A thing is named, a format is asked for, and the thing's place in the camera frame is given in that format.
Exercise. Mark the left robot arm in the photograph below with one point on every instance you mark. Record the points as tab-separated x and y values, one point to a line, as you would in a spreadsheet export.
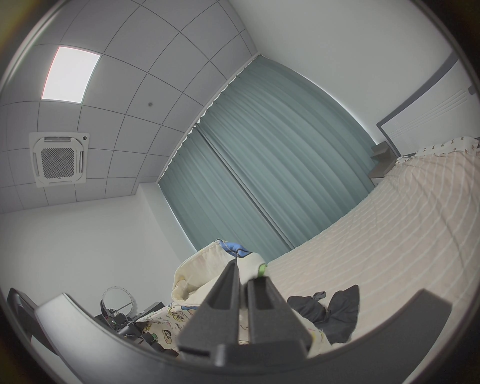
120	322

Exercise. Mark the white printed pyjama top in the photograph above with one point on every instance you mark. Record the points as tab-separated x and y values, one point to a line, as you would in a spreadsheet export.
210	270

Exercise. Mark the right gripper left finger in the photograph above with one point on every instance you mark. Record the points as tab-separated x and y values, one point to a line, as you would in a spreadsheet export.
221	330

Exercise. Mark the white printed pillow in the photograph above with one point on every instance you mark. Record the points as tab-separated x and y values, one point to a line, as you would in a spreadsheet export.
450	146

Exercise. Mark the grey bedside table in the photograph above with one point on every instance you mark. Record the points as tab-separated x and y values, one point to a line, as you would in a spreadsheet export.
380	165

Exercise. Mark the black garment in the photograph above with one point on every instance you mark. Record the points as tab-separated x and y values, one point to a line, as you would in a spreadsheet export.
337	311

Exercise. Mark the blue-green curtain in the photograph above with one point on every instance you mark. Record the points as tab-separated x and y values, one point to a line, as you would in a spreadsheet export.
210	195
285	150

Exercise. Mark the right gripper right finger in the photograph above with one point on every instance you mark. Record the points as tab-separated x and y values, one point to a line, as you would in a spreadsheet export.
277	330

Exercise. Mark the bed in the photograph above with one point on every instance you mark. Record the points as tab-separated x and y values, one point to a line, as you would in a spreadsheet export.
393	243

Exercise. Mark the ceiling light panel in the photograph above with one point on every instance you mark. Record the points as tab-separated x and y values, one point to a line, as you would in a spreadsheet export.
71	73

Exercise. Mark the ceiling air conditioner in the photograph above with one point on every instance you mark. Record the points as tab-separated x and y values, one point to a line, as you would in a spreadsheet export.
60	159

